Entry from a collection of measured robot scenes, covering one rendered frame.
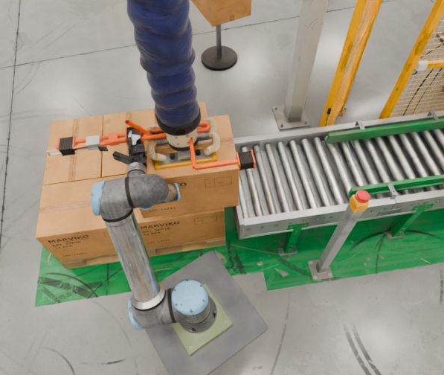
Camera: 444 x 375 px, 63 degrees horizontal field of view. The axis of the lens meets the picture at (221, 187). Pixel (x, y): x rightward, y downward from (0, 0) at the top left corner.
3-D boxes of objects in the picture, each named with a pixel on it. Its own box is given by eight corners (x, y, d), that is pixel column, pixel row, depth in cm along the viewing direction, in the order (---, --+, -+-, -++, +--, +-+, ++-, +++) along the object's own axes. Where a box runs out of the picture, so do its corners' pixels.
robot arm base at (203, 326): (224, 316, 176) (222, 310, 168) (192, 341, 171) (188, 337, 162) (202, 286, 185) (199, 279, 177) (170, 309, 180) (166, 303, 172)
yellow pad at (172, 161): (215, 146, 205) (214, 141, 201) (217, 161, 199) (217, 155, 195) (154, 155, 203) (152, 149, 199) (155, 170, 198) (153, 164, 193)
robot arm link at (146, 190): (161, 168, 125) (178, 180, 193) (124, 175, 125) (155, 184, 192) (166, 202, 125) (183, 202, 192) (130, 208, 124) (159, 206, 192)
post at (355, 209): (323, 264, 271) (364, 193, 187) (326, 272, 268) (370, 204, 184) (314, 265, 271) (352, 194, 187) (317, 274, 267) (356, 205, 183)
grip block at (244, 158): (251, 155, 188) (252, 149, 183) (255, 169, 183) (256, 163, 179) (236, 158, 187) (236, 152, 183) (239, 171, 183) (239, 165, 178)
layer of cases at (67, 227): (207, 135, 323) (204, 102, 289) (224, 236, 269) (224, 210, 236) (70, 153, 315) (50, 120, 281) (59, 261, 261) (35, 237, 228)
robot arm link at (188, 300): (213, 320, 166) (209, 309, 151) (175, 327, 165) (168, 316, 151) (208, 288, 175) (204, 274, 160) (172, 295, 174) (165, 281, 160)
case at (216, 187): (229, 155, 251) (228, 114, 218) (238, 205, 230) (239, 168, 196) (142, 167, 249) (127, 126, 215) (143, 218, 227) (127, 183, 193)
